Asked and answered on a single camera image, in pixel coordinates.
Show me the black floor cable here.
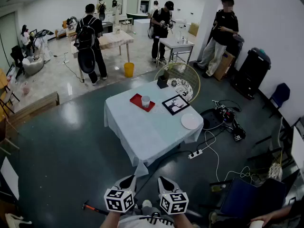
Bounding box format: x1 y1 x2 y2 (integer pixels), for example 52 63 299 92
54 52 85 83

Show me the white cup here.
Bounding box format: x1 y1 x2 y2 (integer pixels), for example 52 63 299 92
141 95 151 109

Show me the black framed deer picture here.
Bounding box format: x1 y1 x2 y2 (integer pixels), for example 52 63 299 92
161 94 190 116

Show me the person's left forearm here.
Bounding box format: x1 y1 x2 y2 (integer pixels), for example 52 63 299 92
99 210 125 228

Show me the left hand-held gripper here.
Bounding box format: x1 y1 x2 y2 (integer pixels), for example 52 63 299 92
104 175 137 213

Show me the clear flower shaped coaster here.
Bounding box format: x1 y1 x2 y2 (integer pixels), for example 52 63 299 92
152 100 167 114

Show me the black backpack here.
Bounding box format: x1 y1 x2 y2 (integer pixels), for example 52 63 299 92
74 17 97 51

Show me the chair with patterned cushion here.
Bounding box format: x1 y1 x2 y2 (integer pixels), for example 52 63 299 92
268 151 285 181

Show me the white board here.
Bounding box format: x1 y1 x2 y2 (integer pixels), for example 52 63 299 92
0 156 19 201

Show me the black trash bin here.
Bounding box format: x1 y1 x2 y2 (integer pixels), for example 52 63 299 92
231 47 272 101

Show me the person's right forearm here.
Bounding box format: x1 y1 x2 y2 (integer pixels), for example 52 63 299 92
172 212 194 228

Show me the person's white shirt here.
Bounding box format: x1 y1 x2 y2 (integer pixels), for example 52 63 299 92
117 214 175 228

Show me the spare gripper with red parts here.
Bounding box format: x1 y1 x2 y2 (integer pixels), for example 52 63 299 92
215 103 236 124

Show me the long black cable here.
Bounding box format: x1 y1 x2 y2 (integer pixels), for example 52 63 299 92
135 150 193 199

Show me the orange handled hammer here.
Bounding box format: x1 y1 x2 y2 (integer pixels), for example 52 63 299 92
82 200 110 216

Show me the black open box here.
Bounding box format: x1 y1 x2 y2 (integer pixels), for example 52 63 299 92
156 70 170 89

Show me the white pedestal block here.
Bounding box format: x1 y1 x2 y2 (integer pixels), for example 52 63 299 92
134 18 152 37

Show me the white cable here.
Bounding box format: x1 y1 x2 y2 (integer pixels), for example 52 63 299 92
204 130 259 184

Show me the table with pale blue cloth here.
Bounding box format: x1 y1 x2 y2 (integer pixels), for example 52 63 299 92
104 79 204 177

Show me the black cable loop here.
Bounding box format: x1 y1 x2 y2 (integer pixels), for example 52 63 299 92
222 99 242 113

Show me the small blue chair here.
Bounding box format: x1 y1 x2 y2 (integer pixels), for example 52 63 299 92
262 82 291 118

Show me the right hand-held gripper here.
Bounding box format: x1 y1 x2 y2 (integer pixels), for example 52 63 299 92
158 176 190 215

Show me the white desk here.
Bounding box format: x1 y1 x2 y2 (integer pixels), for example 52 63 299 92
291 126 304 175

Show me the dark lidded bin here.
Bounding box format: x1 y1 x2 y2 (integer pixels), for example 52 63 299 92
225 33 245 64

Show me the gold wire chair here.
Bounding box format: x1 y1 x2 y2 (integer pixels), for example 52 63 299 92
153 62 201 104

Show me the dark blue chair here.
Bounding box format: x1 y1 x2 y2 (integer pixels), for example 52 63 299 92
209 176 287 219

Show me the yellow bucket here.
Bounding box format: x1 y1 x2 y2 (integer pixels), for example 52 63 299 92
123 62 135 78

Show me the black padded ring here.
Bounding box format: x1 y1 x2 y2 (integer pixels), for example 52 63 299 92
77 48 96 75

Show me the light wooden table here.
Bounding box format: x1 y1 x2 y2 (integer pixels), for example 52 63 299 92
70 29 135 83

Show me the white beanbag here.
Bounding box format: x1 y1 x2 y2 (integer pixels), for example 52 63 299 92
22 56 45 76

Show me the red tray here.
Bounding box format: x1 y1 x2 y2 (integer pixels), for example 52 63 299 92
129 93 156 113

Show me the white plate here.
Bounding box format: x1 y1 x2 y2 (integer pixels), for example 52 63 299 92
180 113 200 130

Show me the wooden bench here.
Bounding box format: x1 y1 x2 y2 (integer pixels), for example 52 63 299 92
6 91 60 133

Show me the white power strip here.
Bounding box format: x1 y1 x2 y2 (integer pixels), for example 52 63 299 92
188 149 203 160

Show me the black white floral cushion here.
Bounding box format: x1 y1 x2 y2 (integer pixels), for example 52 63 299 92
167 78 193 102

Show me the gray office chair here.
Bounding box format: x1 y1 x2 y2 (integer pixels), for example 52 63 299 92
247 116 295 171

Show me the white tumbler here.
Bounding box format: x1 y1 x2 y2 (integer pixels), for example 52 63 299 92
249 219 265 228

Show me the brown cardboard box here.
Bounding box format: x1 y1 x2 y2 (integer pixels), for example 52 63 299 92
188 22 200 37
213 50 236 82

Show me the spare black gripper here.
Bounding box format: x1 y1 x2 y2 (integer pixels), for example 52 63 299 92
228 121 247 142

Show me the white sink stand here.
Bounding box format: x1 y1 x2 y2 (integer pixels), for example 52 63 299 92
155 37 195 68

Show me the small white chair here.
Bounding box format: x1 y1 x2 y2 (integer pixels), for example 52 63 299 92
121 17 133 33

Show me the wooden slatted sofa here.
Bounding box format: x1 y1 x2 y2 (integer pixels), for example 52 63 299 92
55 20 76 40

